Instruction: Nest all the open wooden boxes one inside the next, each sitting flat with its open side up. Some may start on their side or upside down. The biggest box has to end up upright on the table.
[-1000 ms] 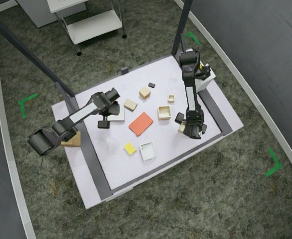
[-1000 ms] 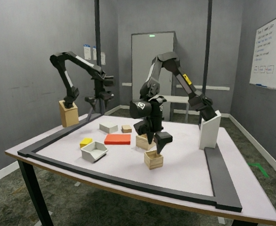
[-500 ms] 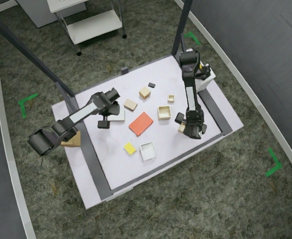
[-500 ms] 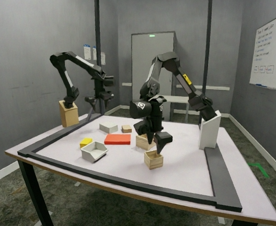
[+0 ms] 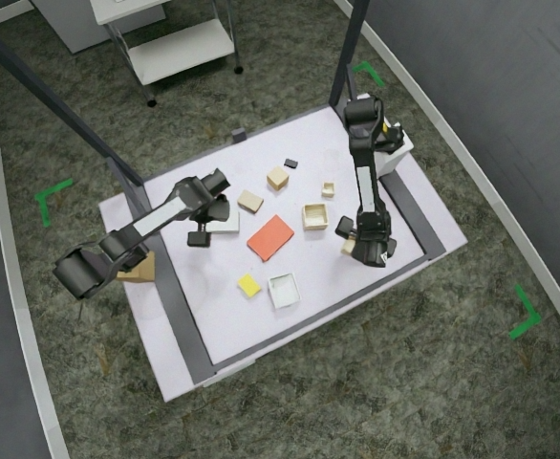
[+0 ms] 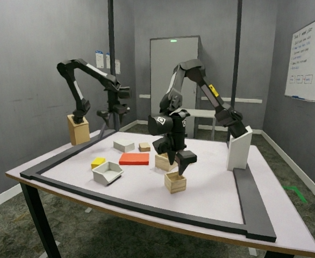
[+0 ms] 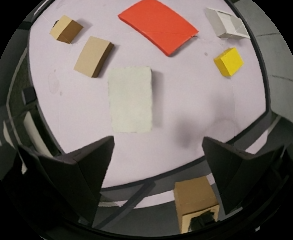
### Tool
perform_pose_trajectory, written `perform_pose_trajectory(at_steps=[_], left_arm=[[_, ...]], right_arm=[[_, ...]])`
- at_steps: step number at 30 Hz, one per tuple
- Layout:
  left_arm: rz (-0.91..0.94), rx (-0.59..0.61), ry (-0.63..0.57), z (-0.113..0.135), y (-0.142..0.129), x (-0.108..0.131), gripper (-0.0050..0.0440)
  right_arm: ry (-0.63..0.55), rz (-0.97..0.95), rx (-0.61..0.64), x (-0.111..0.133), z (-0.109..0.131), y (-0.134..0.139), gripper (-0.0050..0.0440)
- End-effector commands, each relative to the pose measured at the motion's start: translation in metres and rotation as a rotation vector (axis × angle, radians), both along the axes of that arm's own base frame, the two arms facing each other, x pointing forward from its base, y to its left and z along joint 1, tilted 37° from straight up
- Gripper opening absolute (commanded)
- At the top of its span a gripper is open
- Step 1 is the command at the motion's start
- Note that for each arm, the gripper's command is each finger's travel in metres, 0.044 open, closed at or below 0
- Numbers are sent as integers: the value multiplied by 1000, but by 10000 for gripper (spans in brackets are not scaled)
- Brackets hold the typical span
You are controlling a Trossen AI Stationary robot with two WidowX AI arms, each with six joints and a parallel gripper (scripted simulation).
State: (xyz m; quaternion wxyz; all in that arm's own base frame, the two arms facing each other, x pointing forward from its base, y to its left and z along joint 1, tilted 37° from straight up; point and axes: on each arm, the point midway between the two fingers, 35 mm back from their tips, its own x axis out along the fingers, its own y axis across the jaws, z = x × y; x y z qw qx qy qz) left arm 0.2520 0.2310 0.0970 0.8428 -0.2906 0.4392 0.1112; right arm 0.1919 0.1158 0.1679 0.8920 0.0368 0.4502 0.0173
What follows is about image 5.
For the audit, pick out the red flat rectangular slab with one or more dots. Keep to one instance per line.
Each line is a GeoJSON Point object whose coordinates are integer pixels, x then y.
{"type": "Point", "coordinates": [271, 237]}

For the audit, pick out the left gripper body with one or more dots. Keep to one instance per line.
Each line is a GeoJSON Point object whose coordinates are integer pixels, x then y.
{"type": "Point", "coordinates": [344, 229]}

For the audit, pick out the grey open bin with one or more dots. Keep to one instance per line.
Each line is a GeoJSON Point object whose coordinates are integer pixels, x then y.
{"type": "Point", "coordinates": [284, 289]}

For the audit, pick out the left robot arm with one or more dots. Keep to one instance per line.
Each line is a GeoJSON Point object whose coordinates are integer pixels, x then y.
{"type": "Point", "coordinates": [372, 215]}

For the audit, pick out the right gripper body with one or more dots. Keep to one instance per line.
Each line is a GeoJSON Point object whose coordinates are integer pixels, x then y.
{"type": "Point", "coordinates": [200, 238]}

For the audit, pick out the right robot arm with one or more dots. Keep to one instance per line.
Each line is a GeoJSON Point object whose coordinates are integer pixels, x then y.
{"type": "Point", "coordinates": [82, 272]}

